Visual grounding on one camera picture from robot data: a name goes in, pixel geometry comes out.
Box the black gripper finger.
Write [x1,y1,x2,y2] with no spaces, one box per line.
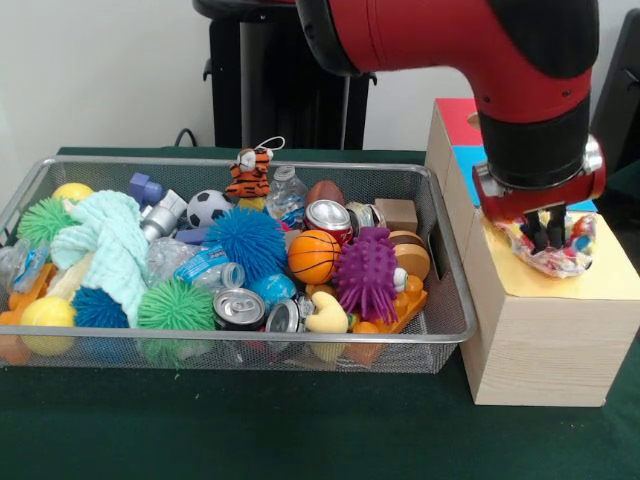
[523,210,550,255]
[547,203,570,250]

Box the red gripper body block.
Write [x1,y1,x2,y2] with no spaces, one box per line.
[472,149,609,224]

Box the polka dot cloth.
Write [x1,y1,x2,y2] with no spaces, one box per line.
[492,210,599,279]

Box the wooden box with three holes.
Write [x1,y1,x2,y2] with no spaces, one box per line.
[424,97,640,407]

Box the shallow silver mesh bin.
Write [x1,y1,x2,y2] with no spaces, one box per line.
[0,154,480,375]

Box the dark green tablecloth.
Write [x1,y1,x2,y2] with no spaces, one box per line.
[0,146,640,480]
[599,158,640,234]

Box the toy hamburger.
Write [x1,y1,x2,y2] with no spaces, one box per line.
[388,229,432,281]

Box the black chair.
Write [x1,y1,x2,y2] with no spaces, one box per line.
[589,7,640,176]

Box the purple spiky rubber toy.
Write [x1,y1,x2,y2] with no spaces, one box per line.
[332,225,401,324]

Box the red soda can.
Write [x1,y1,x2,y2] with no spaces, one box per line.
[303,198,356,246]

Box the orange toy basketball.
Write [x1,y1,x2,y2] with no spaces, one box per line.
[287,229,342,285]

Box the blue spiky rubber ball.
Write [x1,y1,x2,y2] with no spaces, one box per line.
[72,285,131,330]
[204,207,289,284]

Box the tiger plush toy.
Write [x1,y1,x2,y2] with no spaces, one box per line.
[224,135,287,199]

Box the black white soccer ball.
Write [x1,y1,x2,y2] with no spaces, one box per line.
[187,189,235,229]

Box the green spiky rubber ball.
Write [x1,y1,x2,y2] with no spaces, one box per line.
[137,278,217,332]

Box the mint green cloth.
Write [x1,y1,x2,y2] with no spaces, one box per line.
[49,191,151,326]

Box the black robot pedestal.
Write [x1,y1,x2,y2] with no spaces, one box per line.
[192,0,376,151]

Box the black cable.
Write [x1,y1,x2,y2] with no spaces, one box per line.
[174,127,202,149]

